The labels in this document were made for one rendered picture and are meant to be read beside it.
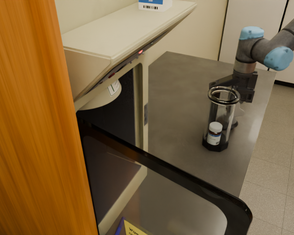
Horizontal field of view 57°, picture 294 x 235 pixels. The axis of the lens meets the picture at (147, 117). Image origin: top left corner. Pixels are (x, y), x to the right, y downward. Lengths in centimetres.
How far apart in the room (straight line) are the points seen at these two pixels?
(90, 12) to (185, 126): 78
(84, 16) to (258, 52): 63
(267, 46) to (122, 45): 65
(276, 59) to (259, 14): 258
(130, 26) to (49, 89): 20
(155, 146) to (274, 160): 166
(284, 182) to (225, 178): 147
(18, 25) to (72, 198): 25
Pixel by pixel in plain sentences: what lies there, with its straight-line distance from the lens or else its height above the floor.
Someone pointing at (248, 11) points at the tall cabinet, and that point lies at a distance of 349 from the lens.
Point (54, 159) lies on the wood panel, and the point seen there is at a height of 139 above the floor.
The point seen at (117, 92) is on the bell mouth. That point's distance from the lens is 63.
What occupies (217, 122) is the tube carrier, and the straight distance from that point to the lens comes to 98.
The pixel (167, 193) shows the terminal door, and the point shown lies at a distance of 39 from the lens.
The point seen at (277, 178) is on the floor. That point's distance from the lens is 243.
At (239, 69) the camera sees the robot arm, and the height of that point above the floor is 122.
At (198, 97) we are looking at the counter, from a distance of 137.
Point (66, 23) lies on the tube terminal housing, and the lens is 45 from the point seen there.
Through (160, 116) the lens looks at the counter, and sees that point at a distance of 122.
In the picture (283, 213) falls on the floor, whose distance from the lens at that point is 222.
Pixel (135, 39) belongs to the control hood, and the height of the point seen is 151.
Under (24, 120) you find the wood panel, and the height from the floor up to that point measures 144.
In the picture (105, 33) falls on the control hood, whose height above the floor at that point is 151.
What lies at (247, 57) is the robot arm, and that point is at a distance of 102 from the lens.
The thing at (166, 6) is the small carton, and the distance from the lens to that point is 55.
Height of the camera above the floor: 164
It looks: 36 degrees down
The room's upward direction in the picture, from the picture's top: straight up
